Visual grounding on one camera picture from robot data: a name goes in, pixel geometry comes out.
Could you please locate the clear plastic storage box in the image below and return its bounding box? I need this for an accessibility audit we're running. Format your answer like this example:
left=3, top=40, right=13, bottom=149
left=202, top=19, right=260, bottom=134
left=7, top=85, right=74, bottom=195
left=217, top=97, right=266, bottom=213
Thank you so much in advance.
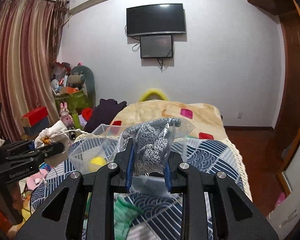
left=69, top=124, right=128, bottom=174

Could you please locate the brown wooden door frame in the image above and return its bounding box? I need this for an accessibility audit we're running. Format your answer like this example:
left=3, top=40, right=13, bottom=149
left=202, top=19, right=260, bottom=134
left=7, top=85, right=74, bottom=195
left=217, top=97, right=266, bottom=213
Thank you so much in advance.
left=239, top=0, right=300, bottom=178

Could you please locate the red fabric item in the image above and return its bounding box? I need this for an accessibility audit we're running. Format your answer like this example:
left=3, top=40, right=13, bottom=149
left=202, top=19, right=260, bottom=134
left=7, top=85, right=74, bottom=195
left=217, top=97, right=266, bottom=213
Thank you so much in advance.
left=81, top=107, right=93, bottom=122

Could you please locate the red lidded box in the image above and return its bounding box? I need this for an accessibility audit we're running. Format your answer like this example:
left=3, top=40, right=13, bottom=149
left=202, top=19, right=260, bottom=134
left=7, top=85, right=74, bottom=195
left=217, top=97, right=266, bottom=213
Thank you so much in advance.
left=20, top=106, right=50, bottom=136

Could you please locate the striped red curtain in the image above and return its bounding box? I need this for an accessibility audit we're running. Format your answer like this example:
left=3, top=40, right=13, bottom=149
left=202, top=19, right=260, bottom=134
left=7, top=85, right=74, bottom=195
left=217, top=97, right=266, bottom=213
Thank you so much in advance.
left=0, top=0, right=67, bottom=141

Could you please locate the dark purple garment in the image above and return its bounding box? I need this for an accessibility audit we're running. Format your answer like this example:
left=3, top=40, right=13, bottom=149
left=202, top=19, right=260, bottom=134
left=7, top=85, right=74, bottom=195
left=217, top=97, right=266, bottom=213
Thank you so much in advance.
left=84, top=99, right=127, bottom=133

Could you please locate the bagged grey knit item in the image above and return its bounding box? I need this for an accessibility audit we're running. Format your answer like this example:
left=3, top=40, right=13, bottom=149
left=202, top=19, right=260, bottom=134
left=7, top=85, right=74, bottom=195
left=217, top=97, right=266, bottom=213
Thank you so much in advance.
left=110, top=117, right=194, bottom=176

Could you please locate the pink bunny toy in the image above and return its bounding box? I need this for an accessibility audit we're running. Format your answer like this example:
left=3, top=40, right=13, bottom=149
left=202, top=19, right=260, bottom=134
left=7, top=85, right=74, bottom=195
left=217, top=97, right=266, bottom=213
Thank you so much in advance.
left=59, top=102, right=74, bottom=129

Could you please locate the wall mounted black television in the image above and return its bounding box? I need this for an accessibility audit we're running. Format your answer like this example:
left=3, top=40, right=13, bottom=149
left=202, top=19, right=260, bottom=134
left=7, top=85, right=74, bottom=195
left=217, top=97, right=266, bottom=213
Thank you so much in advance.
left=126, top=3, right=186, bottom=37

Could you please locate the white drawstring pouch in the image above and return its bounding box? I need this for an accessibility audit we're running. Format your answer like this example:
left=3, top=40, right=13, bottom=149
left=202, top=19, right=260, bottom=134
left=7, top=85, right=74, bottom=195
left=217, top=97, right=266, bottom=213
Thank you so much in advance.
left=34, top=120, right=88, bottom=148

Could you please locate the yellow felt ball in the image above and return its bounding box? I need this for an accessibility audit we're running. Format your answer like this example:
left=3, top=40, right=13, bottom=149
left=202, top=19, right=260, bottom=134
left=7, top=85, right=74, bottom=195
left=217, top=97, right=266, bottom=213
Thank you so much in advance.
left=88, top=156, right=107, bottom=172

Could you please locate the blue white patterned tablecloth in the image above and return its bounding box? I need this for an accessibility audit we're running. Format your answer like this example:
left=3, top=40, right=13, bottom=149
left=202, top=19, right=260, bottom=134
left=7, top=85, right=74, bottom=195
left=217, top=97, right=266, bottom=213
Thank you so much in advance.
left=30, top=138, right=251, bottom=239

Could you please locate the small wall monitor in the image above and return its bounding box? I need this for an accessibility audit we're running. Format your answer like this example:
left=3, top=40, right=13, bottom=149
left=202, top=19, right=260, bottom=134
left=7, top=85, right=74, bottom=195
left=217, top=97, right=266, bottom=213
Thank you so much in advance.
left=140, top=35, right=174, bottom=59

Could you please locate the green cardboard box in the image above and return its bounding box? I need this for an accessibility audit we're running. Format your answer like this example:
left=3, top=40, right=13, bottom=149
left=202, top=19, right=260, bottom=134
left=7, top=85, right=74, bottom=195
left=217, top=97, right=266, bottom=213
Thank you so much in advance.
left=54, top=90, right=93, bottom=112

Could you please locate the pink plush toy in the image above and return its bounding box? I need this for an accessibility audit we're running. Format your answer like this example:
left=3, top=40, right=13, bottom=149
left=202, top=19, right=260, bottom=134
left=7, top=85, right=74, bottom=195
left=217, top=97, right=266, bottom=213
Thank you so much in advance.
left=26, top=169, right=48, bottom=191

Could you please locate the green knitted cloth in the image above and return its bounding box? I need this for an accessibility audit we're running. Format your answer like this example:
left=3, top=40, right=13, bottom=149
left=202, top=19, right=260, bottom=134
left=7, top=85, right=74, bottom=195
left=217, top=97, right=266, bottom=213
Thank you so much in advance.
left=114, top=197, right=143, bottom=240

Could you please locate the beige patterned blanket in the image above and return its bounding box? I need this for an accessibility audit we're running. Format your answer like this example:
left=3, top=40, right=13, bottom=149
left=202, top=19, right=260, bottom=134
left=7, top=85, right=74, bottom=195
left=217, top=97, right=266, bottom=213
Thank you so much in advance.
left=111, top=100, right=228, bottom=140

